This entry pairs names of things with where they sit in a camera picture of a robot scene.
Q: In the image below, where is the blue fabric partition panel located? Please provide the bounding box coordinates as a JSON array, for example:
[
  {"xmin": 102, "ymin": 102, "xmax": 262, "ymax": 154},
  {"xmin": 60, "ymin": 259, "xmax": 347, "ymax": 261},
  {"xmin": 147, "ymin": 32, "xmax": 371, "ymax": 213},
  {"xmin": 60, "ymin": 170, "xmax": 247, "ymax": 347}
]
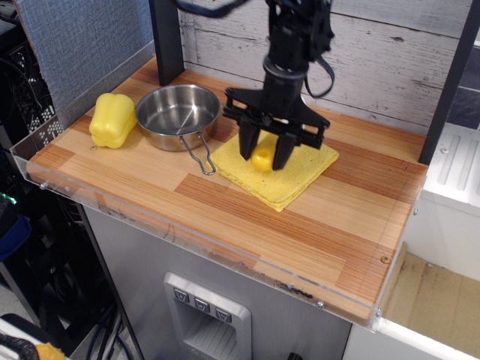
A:
[{"xmin": 14, "ymin": 1, "xmax": 155, "ymax": 128}]

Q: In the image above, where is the black vertical post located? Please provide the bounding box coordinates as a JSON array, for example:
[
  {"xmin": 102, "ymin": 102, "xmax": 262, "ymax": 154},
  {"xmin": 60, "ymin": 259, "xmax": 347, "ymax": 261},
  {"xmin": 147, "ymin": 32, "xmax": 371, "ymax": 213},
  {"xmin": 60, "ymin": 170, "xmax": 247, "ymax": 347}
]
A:
[
  {"xmin": 148, "ymin": 0, "xmax": 185, "ymax": 86},
  {"xmin": 418, "ymin": 0, "xmax": 479, "ymax": 165}
]

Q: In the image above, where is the black vertical post left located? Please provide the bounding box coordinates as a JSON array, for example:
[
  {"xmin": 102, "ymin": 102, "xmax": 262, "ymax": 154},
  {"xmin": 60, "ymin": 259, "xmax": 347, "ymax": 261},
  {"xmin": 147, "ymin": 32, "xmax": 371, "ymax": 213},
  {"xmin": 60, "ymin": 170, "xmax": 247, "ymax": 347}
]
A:
[{"xmin": 148, "ymin": 0, "xmax": 185, "ymax": 86}]

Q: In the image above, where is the clear acrylic table guard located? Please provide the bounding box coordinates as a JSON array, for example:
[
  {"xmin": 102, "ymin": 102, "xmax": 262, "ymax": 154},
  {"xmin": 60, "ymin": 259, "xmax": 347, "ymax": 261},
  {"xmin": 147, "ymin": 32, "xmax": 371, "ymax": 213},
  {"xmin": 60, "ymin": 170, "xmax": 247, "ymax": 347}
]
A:
[{"xmin": 11, "ymin": 115, "xmax": 427, "ymax": 327}]

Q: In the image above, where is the yellow toy bell pepper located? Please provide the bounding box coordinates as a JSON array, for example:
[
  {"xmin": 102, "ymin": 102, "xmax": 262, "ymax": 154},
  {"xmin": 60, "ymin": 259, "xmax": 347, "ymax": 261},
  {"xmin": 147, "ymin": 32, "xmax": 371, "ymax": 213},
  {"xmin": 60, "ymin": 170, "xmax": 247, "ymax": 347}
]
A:
[{"xmin": 89, "ymin": 93, "xmax": 137, "ymax": 149}]

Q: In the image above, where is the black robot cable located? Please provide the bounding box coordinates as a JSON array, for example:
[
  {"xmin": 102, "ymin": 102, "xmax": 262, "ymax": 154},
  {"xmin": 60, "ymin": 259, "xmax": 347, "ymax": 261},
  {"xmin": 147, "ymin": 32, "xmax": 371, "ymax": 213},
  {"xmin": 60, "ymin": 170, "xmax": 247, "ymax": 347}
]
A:
[{"xmin": 303, "ymin": 55, "xmax": 335, "ymax": 100}]

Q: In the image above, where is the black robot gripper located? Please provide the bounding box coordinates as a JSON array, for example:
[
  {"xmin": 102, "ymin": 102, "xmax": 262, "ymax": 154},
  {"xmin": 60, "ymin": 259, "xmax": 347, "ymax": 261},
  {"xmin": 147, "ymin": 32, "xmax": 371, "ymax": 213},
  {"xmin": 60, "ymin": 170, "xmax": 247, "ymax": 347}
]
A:
[{"xmin": 224, "ymin": 79, "xmax": 330, "ymax": 170}]

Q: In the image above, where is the folded yellow cloth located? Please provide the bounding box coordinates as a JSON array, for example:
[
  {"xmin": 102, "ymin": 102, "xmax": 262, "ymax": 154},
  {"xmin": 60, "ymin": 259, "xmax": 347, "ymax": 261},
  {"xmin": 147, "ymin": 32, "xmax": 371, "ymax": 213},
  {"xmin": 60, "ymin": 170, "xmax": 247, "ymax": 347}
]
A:
[{"xmin": 211, "ymin": 130, "xmax": 339, "ymax": 212}]

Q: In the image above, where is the black vertical post right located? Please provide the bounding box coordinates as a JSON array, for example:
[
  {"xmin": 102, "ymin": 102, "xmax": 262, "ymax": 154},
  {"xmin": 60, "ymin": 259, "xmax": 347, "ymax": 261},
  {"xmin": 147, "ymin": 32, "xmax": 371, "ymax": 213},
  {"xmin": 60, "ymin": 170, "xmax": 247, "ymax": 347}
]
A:
[{"xmin": 418, "ymin": 0, "xmax": 479, "ymax": 165}]

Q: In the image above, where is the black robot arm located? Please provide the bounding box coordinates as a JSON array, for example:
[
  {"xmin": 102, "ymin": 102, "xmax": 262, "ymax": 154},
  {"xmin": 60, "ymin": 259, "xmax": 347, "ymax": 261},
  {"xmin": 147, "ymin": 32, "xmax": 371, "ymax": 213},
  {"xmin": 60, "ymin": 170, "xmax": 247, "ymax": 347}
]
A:
[{"xmin": 223, "ymin": 1, "xmax": 335, "ymax": 170}]

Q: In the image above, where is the white toy sink drainboard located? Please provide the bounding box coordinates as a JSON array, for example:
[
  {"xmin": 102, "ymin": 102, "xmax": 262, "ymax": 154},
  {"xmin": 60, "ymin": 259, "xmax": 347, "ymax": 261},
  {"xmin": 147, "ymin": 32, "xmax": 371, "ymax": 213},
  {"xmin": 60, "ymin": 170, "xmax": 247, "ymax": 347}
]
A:
[{"xmin": 423, "ymin": 124, "xmax": 479, "ymax": 209}]

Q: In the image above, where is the small steel pot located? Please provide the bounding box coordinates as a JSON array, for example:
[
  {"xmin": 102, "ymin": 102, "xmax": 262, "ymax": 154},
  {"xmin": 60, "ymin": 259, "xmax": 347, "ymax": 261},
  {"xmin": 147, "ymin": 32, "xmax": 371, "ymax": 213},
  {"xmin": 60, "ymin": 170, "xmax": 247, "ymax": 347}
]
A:
[{"xmin": 136, "ymin": 84, "xmax": 221, "ymax": 176}]

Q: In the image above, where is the toy fridge water dispenser panel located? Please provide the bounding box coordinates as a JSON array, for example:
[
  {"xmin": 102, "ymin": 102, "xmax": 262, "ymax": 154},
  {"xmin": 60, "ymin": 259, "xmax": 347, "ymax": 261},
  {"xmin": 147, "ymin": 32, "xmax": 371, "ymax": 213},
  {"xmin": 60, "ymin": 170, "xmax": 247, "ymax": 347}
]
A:
[{"xmin": 163, "ymin": 272, "xmax": 253, "ymax": 359}]

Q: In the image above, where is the yellow handled white toy knife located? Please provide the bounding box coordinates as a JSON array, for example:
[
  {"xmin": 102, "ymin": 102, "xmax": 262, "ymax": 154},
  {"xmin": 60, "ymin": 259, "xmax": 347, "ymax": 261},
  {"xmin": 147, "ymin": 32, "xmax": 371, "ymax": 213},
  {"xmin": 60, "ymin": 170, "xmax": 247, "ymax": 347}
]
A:
[{"xmin": 250, "ymin": 133, "xmax": 278, "ymax": 172}]

